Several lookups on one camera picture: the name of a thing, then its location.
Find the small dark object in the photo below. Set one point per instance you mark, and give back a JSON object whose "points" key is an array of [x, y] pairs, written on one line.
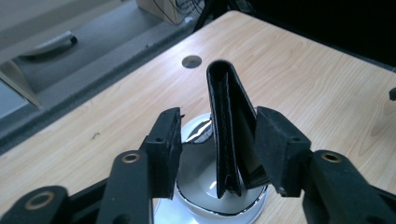
{"points": [[393, 94]]}

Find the black stand legs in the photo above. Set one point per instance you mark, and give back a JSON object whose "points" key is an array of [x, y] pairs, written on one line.
{"points": [[211, 9]]}

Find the white bowl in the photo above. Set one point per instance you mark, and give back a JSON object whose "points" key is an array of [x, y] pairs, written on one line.
{"points": [[199, 183]]}

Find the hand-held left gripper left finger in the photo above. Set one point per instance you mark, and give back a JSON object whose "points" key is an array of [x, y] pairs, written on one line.
{"points": [[165, 155]]}

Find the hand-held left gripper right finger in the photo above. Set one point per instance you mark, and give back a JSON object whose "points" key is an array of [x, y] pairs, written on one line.
{"points": [[280, 155]]}

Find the grey round table cap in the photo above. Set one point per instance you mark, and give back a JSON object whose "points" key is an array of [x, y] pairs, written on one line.
{"points": [[191, 61]]}

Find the white slanted panel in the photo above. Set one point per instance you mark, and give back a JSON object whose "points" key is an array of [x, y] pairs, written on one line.
{"points": [[18, 84]]}

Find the cardboard box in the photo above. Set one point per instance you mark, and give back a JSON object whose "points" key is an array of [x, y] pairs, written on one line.
{"points": [[165, 9]]}

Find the black leather wallet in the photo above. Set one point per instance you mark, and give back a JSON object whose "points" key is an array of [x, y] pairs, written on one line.
{"points": [[232, 124]]}

